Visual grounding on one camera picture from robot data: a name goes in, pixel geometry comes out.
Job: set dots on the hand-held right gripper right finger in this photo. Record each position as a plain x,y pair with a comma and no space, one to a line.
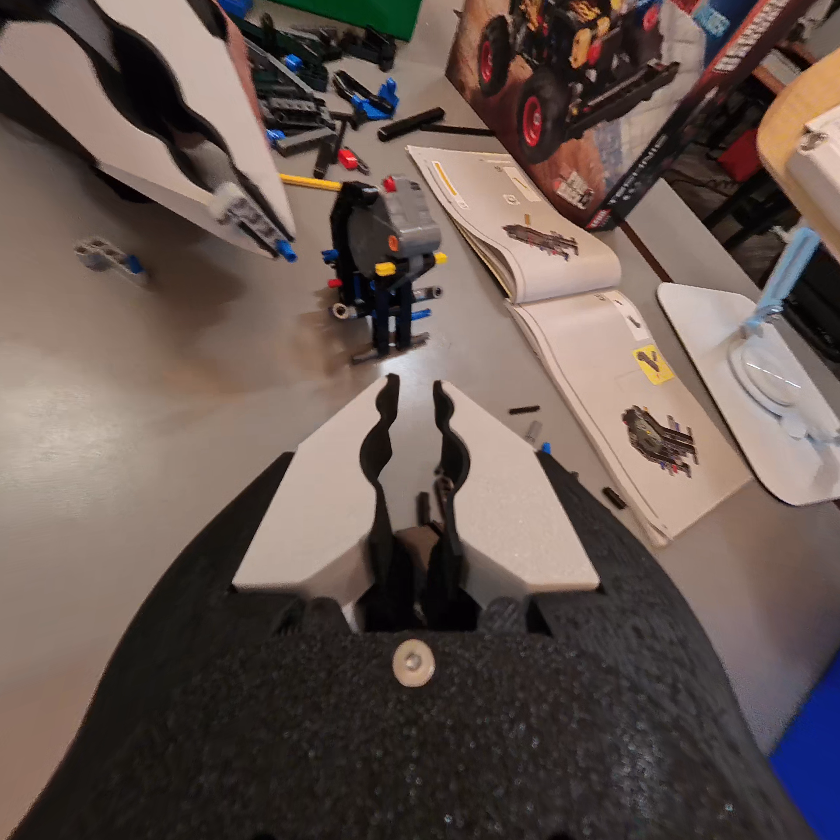
525,525

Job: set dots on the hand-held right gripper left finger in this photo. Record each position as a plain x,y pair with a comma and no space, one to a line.
308,525

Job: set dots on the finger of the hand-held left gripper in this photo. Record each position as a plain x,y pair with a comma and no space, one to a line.
98,124
216,85

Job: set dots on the grey lego beam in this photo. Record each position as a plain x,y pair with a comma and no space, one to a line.
243,213
98,253

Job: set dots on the blue lego pin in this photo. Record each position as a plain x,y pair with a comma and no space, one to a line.
286,250
135,264

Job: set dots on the partly built lego model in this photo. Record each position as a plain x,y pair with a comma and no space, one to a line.
387,229

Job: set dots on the pile of large lego parts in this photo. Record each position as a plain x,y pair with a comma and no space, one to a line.
295,85

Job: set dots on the yellow lego axle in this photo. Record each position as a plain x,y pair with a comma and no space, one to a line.
308,182

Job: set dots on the red lego piece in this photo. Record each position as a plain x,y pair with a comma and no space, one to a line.
351,159

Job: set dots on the long black lego beam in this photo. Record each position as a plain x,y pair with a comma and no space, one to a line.
410,123

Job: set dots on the lego instruction booklet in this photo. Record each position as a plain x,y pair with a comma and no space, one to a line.
577,262

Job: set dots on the lego set box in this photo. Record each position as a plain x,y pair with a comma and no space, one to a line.
623,98

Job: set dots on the green storage bin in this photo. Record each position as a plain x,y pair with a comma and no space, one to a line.
354,16

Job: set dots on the blue storage bin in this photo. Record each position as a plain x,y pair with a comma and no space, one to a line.
814,754

